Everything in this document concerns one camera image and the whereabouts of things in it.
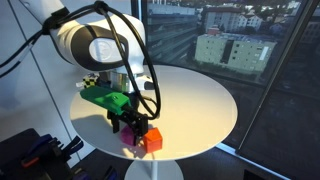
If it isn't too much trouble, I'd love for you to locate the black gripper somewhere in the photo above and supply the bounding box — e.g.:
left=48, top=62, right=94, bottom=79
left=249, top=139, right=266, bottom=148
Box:
left=106, top=104, right=150, bottom=147

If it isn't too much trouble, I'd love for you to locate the pink block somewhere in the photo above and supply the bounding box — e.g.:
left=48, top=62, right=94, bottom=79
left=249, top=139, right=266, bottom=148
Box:
left=120, top=124, right=139, bottom=147

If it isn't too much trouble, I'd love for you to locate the orange block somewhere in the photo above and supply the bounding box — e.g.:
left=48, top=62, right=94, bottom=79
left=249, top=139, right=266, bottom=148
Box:
left=143, top=127, right=164, bottom=154

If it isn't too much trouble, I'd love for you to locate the blue black clamp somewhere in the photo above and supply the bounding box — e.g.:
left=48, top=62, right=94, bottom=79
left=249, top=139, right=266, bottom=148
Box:
left=63, top=135, right=85, bottom=158

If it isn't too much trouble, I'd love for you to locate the checkered zebra soft cube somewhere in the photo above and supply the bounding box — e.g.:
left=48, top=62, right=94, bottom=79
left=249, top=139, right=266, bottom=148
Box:
left=75, top=73, right=102, bottom=90

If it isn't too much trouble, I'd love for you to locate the purple clamp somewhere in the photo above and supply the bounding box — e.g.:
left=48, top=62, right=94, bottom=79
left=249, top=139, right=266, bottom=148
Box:
left=71, top=167, right=90, bottom=180

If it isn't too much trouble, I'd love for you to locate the blue spring clamp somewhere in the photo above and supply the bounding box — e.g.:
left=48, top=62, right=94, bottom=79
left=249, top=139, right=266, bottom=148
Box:
left=27, top=133, right=54, bottom=156

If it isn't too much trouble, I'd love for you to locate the black tool stand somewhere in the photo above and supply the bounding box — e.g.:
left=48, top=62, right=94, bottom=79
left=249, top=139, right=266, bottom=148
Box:
left=0, top=128, right=73, bottom=180

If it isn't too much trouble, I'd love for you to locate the white window sill strip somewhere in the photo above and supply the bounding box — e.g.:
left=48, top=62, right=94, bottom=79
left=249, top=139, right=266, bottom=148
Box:
left=215, top=143, right=292, bottom=180

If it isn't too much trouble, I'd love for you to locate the dark window corner mullion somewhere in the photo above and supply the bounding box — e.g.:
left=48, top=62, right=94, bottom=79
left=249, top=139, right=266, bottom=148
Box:
left=130, top=0, right=145, bottom=21

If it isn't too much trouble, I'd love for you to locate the dark slim window mullion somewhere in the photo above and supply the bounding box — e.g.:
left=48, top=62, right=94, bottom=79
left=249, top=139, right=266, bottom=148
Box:
left=235, top=0, right=320, bottom=155

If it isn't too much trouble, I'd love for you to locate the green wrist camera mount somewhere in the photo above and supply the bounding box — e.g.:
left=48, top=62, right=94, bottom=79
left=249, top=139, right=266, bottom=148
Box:
left=79, top=85, right=132, bottom=116

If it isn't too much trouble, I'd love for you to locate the white table pedestal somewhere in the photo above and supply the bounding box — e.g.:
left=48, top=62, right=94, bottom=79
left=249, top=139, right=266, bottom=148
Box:
left=123, top=160, right=185, bottom=180

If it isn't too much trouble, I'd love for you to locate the orange clamp handle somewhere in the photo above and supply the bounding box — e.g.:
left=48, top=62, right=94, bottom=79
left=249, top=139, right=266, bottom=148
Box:
left=21, top=155, right=41, bottom=168

